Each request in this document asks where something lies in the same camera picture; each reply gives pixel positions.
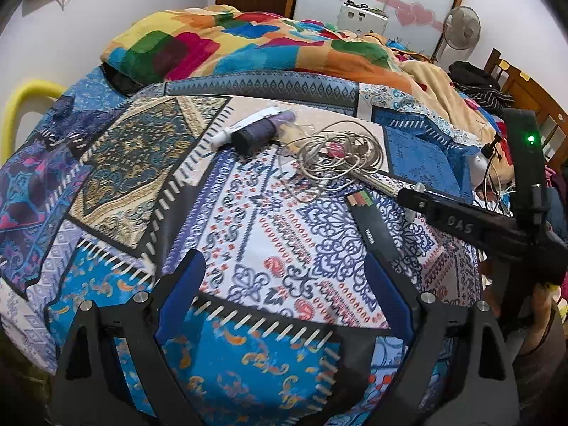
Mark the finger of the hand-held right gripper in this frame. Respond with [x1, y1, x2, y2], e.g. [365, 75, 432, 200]
[397, 186, 518, 253]

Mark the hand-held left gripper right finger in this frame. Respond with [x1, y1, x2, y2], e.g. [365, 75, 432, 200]
[364, 251, 520, 426]

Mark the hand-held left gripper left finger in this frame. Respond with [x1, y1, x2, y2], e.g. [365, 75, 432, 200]
[49, 248, 209, 426]

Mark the long black box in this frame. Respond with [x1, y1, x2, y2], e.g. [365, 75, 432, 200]
[346, 191, 400, 262]

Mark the grey cable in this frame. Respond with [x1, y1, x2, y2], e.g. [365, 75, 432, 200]
[277, 121, 387, 202]

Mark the person's right forearm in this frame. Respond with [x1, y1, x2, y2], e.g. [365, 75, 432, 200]
[512, 302, 568, 409]

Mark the person's right hand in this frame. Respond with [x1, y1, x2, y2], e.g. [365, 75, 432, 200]
[532, 282, 566, 320]

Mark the white rounded device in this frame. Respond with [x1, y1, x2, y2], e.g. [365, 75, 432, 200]
[468, 148, 493, 185]

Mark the wooden chair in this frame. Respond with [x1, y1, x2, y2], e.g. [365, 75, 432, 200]
[481, 48, 568, 174]

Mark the dark clothes pile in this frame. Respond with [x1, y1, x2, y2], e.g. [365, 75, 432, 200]
[448, 61, 515, 109]

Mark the beige blanket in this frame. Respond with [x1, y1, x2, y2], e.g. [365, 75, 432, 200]
[399, 60, 498, 143]

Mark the blue patterned bedsheet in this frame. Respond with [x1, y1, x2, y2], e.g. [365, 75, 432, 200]
[0, 64, 498, 426]

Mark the white standing fan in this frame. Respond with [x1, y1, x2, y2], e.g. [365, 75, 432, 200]
[428, 6, 481, 60]

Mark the dark blue roll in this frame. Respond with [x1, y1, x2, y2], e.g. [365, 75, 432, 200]
[231, 120, 278, 156]

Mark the white tube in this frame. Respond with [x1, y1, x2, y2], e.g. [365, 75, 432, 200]
[211, 109, 294, 149]

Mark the white machine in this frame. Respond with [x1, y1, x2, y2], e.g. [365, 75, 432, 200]
[336, 0, 389, 34]

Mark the colourful patchwork blanket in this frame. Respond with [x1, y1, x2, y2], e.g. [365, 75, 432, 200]
[100, 6, 427, 94]

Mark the yellow padded bed rail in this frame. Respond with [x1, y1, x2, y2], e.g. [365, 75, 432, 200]
[0, 79, 67, 165]

